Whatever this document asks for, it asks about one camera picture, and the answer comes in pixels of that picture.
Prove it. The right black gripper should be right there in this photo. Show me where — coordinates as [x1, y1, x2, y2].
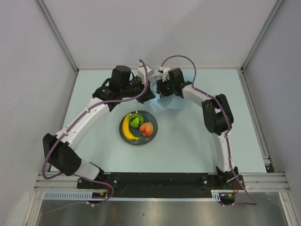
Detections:
[158, 76, 176, 97]

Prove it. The light blue printed plastic bag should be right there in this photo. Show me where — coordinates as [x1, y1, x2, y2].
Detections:
[145, 75, 194, 113]

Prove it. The green fake watermelon ball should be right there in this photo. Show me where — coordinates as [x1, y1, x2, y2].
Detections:
[129, 113, 144, 128]

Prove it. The orange fake peach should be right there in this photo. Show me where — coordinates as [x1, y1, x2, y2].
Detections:
[139, 122, 154, 137]

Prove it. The yellow fake banana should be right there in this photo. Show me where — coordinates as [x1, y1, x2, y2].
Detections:
[122, 114, 139, 140]

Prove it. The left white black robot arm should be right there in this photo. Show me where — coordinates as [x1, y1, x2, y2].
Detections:
[42, 60, 154, 188]

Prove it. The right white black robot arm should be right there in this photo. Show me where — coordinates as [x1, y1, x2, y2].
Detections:
[157, 66, 238, 189]

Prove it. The dark blue ceramic plate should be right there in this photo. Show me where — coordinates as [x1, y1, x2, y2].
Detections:
[119, 111, 158, 145]

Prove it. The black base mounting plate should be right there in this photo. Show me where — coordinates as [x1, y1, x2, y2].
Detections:
[77, 171, 246, 198]

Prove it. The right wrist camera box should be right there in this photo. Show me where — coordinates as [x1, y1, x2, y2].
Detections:
[158, 66, 171, 82]

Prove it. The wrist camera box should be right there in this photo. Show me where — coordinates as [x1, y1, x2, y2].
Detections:
[158, 66, 171, 82]
[137, 65, 154, 84]

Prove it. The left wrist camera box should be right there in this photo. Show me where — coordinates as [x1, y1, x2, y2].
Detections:
[137, 65, 154, 84]

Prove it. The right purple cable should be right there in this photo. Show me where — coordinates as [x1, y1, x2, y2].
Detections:
[161, 55, 257, 206]

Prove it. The purple cable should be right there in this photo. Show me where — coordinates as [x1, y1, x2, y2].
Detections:
[161, 55, 257, 206]
[42, 58, 152, 181]

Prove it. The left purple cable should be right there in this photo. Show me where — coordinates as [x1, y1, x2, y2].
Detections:
[42, 58, 152, 181]

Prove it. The right corner aluminium post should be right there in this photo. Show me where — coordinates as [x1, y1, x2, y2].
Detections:
[241, 0, 286, 71]

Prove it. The corner aluminium post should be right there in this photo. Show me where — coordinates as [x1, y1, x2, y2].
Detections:
[241, 0, 286, 71]
[35, 0, 79, 73]

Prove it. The aluminium frame rail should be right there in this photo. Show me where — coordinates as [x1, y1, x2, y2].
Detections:
[34, 173, 291, 193]

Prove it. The left corner aluminium post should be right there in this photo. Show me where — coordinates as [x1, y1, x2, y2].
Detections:
[35, 0, 79, 73]

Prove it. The white slotted cable duct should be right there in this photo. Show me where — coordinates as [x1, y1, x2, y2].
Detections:
[43, 191, 221, 202]

